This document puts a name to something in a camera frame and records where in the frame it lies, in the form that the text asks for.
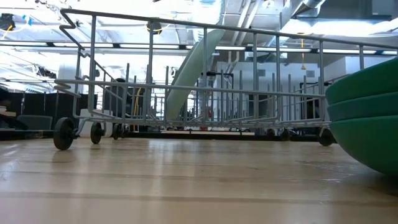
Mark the grey chair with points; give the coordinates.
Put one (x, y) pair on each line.
(34, 122)

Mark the white bin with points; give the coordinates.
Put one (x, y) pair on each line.
(84, 116)

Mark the black partition panels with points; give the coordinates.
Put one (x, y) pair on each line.
(37, 107)

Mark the black stand frame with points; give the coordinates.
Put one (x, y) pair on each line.
(211, 74)

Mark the silver ceiling duct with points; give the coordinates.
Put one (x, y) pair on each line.
(206, 12)

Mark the black overhead camera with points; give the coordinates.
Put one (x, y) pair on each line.
(154, 27)

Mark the dark green plate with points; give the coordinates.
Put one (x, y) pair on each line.
(367, 81)

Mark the pale green plate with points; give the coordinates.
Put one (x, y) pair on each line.
(189, 71)

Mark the black ceiling box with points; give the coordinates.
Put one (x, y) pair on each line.
(7, 21)

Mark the green bottom bowl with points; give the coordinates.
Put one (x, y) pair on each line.
(370, 143)

